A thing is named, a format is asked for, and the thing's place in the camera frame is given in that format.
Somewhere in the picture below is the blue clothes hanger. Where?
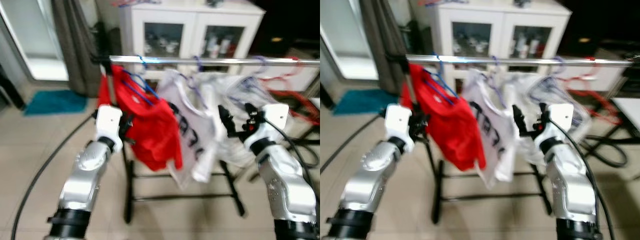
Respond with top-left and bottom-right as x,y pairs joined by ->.
121,56 -> 161,107
424,54 -> 460,107

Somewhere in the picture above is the purple clothes hanger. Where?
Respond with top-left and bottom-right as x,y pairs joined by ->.
475,54 -> 506,108
530,55 -> 568,101
172,55 -> 208,108
225,55 -> 273,101

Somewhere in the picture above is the red clothes hanger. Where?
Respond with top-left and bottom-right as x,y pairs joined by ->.
265,57 -> 321,126
565,57 -> 626,126

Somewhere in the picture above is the white shirt black print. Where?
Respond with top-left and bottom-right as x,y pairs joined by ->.
159,70 -> 221,188
461,69 -> 518,188

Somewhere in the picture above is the white translucent garment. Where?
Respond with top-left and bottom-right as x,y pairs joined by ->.
500,72 -> 593,168
195,72 -> 281,168

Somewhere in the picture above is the red shirt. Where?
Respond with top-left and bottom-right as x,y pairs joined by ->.
97,64 -> 184,172
400,64 -> 487,172

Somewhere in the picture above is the teal floor mat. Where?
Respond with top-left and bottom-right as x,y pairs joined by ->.
23,90 -> 89,117
332,89 -> 398,117

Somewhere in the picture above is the grey curtain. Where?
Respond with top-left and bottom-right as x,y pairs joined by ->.
359,0 -> 416,96
51,0 -> 108,98

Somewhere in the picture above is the white glass door cabinet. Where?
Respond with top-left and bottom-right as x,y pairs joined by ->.
119,0 -> 266,76
427,0 -> 572,76

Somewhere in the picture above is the white framed glass door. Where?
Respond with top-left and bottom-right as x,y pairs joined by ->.
0,0 -> 69,82
320,0 -> 379,81

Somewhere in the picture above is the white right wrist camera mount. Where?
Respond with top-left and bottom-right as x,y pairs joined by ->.
534,103 -> 575,151
244,103 -> 290,151

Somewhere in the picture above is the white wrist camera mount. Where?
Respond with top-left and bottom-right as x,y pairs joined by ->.
244,103 -> 290,151
384,104 -> 416,153
534,103 -> 575,151
94,104 -> 124,152

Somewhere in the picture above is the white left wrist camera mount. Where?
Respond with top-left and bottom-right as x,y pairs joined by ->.
384,104 -> 416,153
94,104 -> 124,152

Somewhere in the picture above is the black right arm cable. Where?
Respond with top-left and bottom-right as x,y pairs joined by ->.
550,119 -> 617,240
260,117 -> 321,211

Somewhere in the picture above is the black clothes rack silver rail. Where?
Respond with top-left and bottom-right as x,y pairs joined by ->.
397,52 -> 640,225
90,54 -> 321,225

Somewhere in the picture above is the black hose loop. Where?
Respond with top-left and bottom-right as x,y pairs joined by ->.
580,132 -> 630,169
280,127 -> 321,169

